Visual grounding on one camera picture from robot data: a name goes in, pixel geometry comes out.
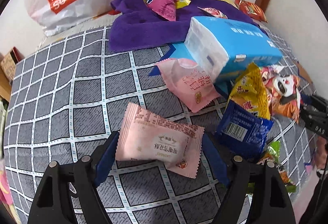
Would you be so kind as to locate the green snack packet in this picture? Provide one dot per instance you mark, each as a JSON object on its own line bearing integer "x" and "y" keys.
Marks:
{"x": 272, "y": 153}

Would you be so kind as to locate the dark blue snack packet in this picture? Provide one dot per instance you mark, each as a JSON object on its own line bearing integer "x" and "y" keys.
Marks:
{"x": 242, "y": 132}

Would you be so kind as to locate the pink pastry packet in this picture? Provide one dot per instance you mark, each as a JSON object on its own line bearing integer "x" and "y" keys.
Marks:
{"x": 188, "y": 81}

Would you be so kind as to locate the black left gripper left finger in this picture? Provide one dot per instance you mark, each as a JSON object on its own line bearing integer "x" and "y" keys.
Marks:
{"x": 52, "y": 202}

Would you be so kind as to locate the red chips bag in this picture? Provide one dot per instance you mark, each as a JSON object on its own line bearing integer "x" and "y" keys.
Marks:
{"x": 251, "y": 10}

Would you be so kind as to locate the magenta yellow snack packet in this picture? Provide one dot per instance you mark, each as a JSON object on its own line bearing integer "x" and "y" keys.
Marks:
{"x": 166, "y": 8}

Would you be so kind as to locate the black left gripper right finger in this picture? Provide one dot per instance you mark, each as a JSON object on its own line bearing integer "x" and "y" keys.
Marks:
{"x": 270, "y": 200}

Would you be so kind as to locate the fruit print newspaper sheet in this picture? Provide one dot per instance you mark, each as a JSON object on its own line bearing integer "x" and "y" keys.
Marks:
{"x": 97, "y": 22}

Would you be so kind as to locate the red white strawberry packet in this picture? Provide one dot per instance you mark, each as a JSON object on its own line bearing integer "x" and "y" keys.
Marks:
{"x": 213, "y": 13}

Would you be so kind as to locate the right hand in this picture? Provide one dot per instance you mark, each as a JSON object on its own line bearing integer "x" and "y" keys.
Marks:
{"x": 320, "y": 153}

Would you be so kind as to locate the brown cardboard box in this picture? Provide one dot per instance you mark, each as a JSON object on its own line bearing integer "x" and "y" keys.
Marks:
{"x": 8, "y": 69}

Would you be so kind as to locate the blue tissue pack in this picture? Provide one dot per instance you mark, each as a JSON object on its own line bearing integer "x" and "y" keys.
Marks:
{"x": 225, "y": 47}

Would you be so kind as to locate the purple towel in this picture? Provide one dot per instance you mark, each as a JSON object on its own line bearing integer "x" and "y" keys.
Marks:
{"x": 139, "y": 27}

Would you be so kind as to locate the pale pink snack packet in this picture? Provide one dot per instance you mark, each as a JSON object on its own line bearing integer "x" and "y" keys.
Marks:
{"x": 148, "y": 136}

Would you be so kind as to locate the panda print snack packet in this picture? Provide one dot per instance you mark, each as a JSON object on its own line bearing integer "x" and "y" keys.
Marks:
{"x": 282, "y": 92}

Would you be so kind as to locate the grey checked tablecloth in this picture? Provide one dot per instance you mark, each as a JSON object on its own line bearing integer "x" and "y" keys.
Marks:
{"x": 66, "y": 100}

